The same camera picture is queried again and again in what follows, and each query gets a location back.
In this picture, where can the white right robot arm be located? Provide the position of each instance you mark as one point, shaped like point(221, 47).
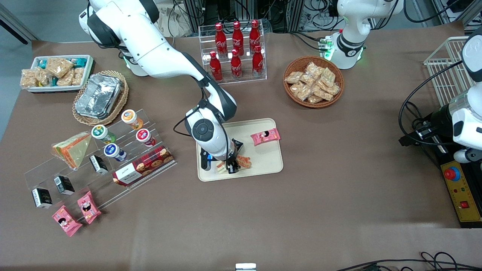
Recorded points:
point(150, 49)

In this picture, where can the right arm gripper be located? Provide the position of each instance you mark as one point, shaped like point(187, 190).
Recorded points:
point(232, 161)

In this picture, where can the round brown wicker basket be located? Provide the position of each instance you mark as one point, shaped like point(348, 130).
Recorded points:
point(290, 96)

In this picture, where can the white connector block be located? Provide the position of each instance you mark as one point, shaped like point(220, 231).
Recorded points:
point(325, 44)

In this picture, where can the clear acrylic bottle rack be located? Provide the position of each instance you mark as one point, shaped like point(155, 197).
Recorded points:
point(244, 81)

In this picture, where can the oval wicker basket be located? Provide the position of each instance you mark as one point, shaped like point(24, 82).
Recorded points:
point(122, 101)

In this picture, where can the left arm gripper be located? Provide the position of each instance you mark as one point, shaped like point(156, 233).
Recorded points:
point(439, 120)

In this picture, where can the red cola bottle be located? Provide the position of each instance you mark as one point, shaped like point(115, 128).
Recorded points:
point(236, 67)
point(255, 35)
point(215, 69)
point(237, 37)
point(220, 39)
point(257, 63)

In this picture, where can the orange lid cup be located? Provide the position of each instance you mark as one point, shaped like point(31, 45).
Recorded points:
point(130, 118)

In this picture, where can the white rectangular bin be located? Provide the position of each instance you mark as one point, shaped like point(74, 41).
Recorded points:
point(88, 71)

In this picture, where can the small black box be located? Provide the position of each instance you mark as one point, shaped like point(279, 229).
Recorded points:
point(64, 185)
point(42, 198)
point(98, 165)

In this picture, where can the clear acrylic stepped shelf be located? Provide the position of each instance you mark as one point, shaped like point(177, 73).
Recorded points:
point(124, 188)

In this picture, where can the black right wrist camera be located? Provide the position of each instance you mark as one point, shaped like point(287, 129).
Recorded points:
point(205, 160)

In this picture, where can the triangular sandwich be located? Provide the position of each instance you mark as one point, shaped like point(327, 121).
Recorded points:
point(75, 150)
point(245, 162)

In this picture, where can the red tartan cookie box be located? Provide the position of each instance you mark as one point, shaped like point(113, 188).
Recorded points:
point(145, 165)

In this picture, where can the green lid cup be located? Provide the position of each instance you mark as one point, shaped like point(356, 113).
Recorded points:
point(100, 132)

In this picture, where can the yellow emergency stop box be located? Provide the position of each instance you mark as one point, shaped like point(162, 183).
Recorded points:
point(463, 188)

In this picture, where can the red lid cup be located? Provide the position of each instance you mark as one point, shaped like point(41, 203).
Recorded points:
point(144, 136)

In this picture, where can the teal snack packet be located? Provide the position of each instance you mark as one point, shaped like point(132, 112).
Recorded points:
point(42, 64)
point(80, 62)

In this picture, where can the aluminium foil container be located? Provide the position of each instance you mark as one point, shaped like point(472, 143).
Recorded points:
point(98, 96)

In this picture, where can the pink snack packet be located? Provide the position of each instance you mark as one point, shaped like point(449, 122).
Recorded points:
point(89, 207)
point(265, 136)
point(66, 221)

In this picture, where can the crispy rice snack packet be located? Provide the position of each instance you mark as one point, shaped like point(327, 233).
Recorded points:
point(333, 89)
point(322, 93)
point(314, 99)
point(293, 78)
point(43, 78)
point(58, 67)
point(28, 79)
point(313, 69)
point(66, 80)
point(301, 91)
point(328, 76)
point(78, 76)

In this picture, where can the blue lid cup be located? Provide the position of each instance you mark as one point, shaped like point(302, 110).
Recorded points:
point(113, 151)

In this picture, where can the white crumpled cloth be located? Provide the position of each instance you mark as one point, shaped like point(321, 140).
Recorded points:
point(173, 20)

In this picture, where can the black foil snack packet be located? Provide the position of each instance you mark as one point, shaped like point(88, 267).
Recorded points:
point(238, 143)

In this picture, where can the beige plastic tray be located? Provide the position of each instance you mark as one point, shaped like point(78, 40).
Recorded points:
point(263, 162)

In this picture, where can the small white device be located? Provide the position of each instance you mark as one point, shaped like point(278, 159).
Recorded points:
point(245, 267)

